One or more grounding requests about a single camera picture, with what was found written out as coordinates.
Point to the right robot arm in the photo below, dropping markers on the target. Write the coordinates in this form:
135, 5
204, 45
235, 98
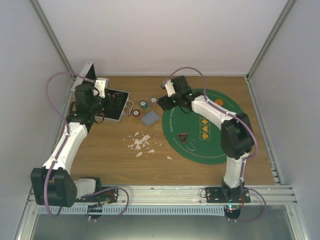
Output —
236, 135

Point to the blue playing card deck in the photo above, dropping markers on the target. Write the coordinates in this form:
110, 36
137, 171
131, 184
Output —
150, 118

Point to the blue ten chip stack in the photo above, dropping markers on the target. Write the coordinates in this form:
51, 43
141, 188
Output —
153, 101

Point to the aluminium poker case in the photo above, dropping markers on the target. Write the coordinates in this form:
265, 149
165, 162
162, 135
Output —
86, 79

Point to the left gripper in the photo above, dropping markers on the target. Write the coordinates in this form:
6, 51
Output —
117, 103

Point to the red triangle dealer button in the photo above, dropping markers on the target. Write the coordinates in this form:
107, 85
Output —
183, 137

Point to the green fifty chip stack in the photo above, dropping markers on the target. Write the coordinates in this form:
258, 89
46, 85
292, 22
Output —
143, 104

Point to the clear round button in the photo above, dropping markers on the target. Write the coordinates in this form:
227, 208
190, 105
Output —
191, 145

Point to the white debris pile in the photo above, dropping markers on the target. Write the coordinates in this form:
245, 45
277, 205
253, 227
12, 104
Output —
148, 145

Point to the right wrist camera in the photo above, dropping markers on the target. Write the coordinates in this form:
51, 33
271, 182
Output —
168, 86

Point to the red hundred chip stack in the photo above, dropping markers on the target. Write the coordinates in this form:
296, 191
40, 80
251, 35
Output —
136, 113

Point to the orange big blind button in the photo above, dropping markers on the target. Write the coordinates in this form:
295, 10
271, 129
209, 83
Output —
219, 102

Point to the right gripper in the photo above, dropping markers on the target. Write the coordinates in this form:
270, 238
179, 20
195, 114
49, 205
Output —
165, 104

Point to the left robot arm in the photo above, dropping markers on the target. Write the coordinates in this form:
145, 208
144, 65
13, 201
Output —
52, 184

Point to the round green poker mat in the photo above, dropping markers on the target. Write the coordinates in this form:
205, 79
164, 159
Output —
180, 120

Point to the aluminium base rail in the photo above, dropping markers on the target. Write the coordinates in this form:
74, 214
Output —
177, 200

